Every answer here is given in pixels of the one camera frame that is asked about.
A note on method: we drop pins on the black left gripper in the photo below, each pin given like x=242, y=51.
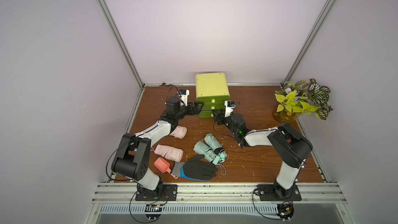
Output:
x=195, y=111

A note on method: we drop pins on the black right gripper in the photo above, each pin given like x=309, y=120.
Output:
x=224, y=117

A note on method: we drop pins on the dark green drawer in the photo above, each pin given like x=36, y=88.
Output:
x=209, y=106
x=213, y=99
x=207, y=114

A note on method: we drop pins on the dark green top drawer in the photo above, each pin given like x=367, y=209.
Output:
x=213, y=99

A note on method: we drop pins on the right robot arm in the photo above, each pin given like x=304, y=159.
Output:
x=293, y=148

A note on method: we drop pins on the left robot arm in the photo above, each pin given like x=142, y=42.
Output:
x=132, y=157

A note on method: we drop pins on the dark green bottom drawer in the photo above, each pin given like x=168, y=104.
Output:
x=207, y=114

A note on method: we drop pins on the green pink drawer cabinet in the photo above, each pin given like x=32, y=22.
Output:
x=211, y=84

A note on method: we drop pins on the black blue work glove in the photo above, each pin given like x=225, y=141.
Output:
x=195, y=169

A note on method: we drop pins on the pink plastic scoop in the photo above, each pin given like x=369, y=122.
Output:
x=163, y=166

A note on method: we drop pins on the amber glass plant vase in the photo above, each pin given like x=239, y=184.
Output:
x=284, y=116

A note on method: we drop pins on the green artificial plant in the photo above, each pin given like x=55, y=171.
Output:
x=306, y=97

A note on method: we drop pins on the left small circuit board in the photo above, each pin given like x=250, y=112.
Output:
x=153, y=212

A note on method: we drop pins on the small circuit board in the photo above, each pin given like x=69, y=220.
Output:
x=285, y=211
x=153, y=212

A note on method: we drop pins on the right small circuit board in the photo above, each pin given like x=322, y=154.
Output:
x=285, y=211

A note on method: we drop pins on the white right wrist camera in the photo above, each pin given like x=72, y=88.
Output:
x=229, y=108

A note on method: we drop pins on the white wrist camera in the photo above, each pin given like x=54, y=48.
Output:
x=229, y=108
x=183, y=94

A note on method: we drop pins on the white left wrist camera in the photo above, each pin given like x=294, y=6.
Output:
x=183, y=94

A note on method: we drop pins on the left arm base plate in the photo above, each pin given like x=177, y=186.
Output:
x=158, y=193

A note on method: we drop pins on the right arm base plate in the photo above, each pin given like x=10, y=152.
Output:
x=277, y=193

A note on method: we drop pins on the aluminium front rail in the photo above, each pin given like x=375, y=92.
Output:
x=201, y=192

